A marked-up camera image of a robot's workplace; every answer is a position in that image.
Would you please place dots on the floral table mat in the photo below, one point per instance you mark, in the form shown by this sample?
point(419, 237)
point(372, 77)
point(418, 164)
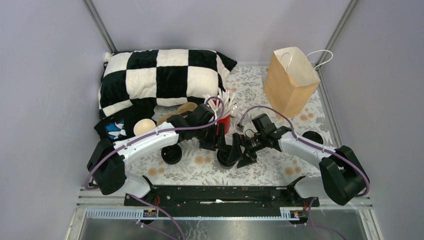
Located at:
point(201, 167)

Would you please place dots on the black white checkered pillow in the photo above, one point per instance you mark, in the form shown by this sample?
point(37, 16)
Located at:
point(161, 77)

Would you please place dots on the stack of black lids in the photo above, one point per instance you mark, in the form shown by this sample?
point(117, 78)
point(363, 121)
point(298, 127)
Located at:
point(172, 154)

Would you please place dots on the red cup holder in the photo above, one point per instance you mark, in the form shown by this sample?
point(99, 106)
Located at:
point(226, 121)

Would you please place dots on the brown cardboard cup carrier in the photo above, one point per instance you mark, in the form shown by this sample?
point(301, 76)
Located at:
point(186, 107)

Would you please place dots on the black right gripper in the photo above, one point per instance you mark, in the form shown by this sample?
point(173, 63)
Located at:
point(248, 157)

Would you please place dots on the brown paper bag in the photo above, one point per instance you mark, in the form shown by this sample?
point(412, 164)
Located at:
point(291, 80)

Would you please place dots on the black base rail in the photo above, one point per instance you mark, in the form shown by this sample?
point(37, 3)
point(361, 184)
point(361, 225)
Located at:
point(223, 201)

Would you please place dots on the black paper coffee cup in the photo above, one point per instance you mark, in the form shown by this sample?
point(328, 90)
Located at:
point(222, 157)

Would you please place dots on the stack of paper cups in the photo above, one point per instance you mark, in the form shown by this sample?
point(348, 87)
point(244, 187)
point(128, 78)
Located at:
point(143, 126)

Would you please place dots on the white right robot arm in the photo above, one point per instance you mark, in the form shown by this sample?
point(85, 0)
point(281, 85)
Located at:
point(341, 175)

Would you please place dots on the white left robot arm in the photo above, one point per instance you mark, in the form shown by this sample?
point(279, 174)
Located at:
point(108, 162)

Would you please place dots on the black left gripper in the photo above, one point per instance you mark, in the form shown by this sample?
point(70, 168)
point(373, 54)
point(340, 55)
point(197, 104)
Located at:
point(212, 144)

